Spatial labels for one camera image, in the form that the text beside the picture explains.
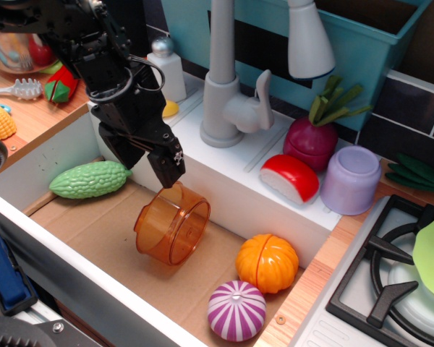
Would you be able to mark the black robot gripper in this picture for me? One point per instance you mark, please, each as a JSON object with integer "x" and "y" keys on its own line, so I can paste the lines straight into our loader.
{"x": 128, "y": 102}

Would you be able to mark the orange transparent toy pot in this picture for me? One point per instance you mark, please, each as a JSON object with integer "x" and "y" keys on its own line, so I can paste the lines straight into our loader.
{"x": 170, "y": 227}

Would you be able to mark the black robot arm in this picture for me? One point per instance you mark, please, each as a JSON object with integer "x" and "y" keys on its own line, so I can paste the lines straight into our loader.
{"x": 72, "y": 29}

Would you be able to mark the white toy sink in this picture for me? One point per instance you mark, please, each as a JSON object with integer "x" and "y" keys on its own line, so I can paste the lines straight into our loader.
{"x": 139, "y": 264}

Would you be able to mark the silver metal pot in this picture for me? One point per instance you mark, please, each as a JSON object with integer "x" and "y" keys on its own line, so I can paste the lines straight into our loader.
{"x": 24, "y": 53}

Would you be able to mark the yellow toy banana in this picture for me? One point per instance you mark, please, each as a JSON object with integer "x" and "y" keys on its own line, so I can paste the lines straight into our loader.
{"x": 171, "y": 109}

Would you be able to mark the green toy bitter gourd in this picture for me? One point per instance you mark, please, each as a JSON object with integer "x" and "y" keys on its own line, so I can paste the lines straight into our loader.
{"x": 90, "y": 180}

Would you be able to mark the white salt shaker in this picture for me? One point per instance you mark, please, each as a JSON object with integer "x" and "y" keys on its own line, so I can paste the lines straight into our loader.
{"x": 170, "y": 72}

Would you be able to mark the red toy chili pepper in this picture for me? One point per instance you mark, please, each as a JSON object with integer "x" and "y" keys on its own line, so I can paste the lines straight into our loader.
{"x": 61, "y": 86}

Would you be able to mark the red white toy cheese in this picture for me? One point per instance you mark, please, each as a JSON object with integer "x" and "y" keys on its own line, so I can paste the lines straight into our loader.
{"x": 291, "y": 177}

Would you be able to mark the white pasta spoon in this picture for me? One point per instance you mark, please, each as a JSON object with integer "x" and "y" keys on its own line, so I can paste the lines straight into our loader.
{"x": 25, "y": 89}

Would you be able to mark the orange toy pumpkin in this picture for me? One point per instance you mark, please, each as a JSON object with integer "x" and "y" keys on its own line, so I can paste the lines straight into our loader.
{"x": 267, "y": 262}

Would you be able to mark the dark red toy radish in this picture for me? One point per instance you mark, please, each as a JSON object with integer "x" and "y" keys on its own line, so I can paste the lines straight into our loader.
{"x": 312, "y": 139}

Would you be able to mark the purple white toy onion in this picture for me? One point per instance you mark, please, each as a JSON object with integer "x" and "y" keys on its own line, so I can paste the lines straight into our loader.
{"x": 236, "y": 311}

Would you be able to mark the blue clamp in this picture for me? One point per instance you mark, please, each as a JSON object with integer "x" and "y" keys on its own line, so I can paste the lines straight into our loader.
{"x": 16, "y": 291}

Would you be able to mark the lilac plastic cup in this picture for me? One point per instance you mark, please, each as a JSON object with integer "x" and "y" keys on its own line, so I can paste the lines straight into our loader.
{"x": 351, "y": 180}

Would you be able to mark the teal plastic bin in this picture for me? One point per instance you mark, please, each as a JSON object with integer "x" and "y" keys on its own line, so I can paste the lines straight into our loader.
{"x": 286, "y": 49}

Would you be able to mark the dark green felt leaves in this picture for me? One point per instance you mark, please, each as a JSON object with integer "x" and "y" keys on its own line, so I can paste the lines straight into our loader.
{"x": 411, "y": 172}

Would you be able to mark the black stove grate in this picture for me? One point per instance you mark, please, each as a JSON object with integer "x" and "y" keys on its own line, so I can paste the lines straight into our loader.
{"x": 381, "y": 295}

